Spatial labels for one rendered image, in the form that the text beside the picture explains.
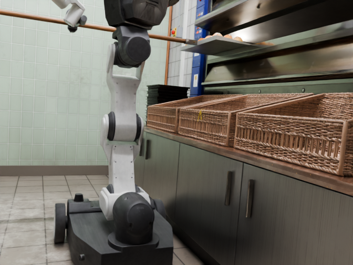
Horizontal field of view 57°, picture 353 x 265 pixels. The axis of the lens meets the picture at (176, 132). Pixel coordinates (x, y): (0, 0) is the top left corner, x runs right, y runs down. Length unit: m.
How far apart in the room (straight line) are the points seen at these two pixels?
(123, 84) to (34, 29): 1.88
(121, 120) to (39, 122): 1.83
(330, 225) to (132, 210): 0.71
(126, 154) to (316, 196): 0.93
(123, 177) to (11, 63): 2.02
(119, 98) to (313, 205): 0.99
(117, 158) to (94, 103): 1.81
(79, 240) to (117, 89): 0.69
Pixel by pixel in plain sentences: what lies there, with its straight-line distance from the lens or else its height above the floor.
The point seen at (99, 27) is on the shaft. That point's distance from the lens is 2.17.
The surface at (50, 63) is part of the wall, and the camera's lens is 3.33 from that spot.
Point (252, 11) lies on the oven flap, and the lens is 2.26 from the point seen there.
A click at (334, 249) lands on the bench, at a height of 0.40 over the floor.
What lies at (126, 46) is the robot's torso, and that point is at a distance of 1.44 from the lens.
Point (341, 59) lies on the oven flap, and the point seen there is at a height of 1.01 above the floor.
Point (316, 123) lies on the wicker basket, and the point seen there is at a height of 0.72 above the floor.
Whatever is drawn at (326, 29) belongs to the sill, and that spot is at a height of 1.16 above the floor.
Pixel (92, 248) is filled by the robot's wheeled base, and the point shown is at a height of 0.16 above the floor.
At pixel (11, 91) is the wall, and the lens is 3.32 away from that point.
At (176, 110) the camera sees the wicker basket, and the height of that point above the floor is 0.72.
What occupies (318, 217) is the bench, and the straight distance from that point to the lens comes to 1.01.
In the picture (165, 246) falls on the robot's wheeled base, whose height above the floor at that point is 0.17.
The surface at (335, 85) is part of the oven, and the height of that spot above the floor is 0.89.
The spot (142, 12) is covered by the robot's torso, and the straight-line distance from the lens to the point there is 1.55.
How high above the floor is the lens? 0.73
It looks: 4 degrees down
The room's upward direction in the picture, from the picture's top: 4 degrees clockwise
